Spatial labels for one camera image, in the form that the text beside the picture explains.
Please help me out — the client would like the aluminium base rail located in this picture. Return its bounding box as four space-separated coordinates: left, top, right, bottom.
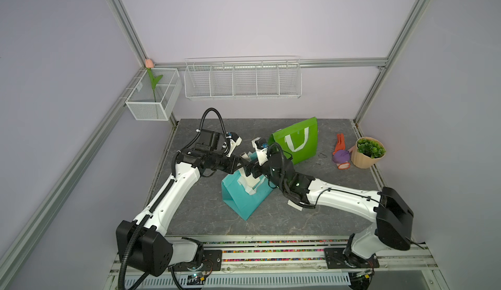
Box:
105 234 443 290

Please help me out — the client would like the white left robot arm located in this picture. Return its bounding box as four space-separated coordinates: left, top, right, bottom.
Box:
116 150 251 289

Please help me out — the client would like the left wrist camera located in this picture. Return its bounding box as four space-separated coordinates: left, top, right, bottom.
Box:
223 132 242 157

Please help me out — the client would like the teal paper bag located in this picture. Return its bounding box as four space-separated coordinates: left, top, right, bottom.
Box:
221 171 272 221

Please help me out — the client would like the white mesh corner basket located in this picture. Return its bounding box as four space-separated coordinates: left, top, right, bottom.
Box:
125 68 183 121

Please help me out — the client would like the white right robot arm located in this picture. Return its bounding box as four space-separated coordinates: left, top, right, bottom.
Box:
240 144 414 268

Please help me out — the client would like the beige pot green plant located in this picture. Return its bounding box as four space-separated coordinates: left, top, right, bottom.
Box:
351 137 386 169

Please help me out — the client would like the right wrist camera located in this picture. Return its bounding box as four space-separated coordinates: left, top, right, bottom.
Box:
251 137 268 166

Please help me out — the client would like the cream lined receipt paper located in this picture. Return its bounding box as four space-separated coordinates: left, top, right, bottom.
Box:
237 152 265 196

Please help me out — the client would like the purple round tape dispenser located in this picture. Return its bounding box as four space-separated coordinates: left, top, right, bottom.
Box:
332 150 351 170

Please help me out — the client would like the green paper bag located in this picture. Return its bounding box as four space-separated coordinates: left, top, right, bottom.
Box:
268 117 318 165

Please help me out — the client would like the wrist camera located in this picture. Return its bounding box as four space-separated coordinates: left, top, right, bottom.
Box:
223 132 242 157
251 137 268 166

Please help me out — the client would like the white wire wall shelf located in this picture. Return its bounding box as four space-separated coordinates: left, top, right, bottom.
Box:
184 56 303 100

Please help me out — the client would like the pink artificial tulip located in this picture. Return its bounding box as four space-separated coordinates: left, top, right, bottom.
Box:
145 58 163 102

